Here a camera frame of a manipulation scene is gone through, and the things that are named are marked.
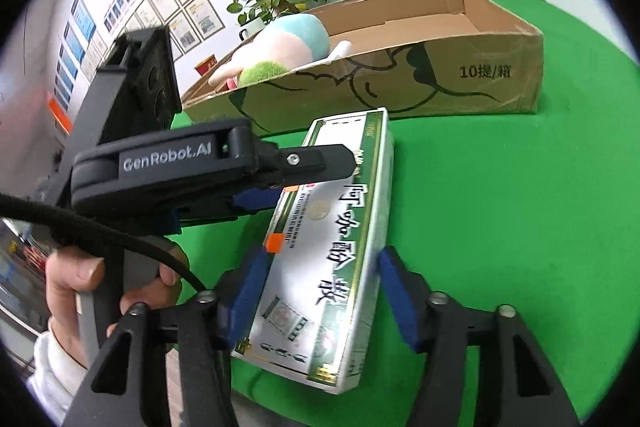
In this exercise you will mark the red paper cup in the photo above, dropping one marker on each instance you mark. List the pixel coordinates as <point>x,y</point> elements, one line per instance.
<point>206,67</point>

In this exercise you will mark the row of blue wall posters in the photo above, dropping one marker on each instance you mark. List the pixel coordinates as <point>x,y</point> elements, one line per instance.
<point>82,22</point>

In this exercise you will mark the large cardboard box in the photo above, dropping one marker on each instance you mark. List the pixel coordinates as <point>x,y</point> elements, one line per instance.
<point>450,77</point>

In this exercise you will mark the plush toy with green hair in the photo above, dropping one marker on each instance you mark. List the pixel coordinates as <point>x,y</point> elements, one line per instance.
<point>285,42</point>

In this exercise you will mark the wall of framed certificates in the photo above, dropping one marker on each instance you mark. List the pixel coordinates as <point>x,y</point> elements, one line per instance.
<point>192,7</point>

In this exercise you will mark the person's left hand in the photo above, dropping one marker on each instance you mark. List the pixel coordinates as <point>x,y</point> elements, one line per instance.
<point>65,277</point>

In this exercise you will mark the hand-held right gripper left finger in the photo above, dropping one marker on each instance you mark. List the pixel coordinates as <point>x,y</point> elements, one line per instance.
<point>245,302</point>

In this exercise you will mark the person's left forearm white sleeve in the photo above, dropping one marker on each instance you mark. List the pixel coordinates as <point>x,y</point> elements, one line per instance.
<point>55,377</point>

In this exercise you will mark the green and white carton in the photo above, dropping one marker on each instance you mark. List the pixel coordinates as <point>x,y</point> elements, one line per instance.
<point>330,247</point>

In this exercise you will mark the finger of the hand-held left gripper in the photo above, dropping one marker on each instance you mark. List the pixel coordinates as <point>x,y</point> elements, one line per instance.
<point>310,162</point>
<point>255,197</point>

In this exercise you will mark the green table cloth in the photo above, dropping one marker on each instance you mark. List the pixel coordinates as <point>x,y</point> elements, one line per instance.
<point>500,207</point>

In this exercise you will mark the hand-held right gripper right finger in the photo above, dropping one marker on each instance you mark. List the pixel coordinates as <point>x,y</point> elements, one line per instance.
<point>400,302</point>

